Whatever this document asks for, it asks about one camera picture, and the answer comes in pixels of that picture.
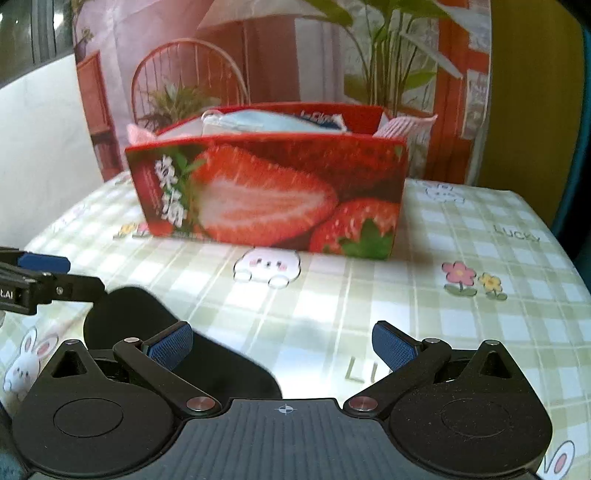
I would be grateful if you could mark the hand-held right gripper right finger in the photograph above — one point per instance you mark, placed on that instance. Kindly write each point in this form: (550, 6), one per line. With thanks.
(395, 346)

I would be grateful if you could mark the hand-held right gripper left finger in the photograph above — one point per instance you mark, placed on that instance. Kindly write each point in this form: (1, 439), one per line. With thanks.
(168, 346)

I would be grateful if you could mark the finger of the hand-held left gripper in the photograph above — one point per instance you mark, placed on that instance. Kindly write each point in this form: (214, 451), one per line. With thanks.
(46, 263)
(78, 287)

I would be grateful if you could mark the black cloth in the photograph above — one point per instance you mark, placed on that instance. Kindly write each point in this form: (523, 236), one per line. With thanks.
(138, 309)

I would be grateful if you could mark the red strawberry print box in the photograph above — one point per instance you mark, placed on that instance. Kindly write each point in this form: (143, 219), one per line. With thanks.
(277, 194)

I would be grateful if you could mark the pink striped cloth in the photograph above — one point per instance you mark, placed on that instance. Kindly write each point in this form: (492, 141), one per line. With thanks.
(401, 127)

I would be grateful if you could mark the blue white packet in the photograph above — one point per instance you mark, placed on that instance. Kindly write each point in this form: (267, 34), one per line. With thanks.
(323, 122)

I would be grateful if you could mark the green checked tablecloth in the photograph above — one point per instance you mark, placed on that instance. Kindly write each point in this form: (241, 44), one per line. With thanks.
(369, 286)

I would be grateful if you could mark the yellow board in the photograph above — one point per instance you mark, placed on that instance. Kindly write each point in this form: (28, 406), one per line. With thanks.
(526, 115)

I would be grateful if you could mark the dark window with frame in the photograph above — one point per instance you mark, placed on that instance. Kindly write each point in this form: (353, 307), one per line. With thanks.
(32, 37)

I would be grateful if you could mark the printed room scene wall poster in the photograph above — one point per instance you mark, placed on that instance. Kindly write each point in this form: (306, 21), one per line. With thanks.
(286, 55)

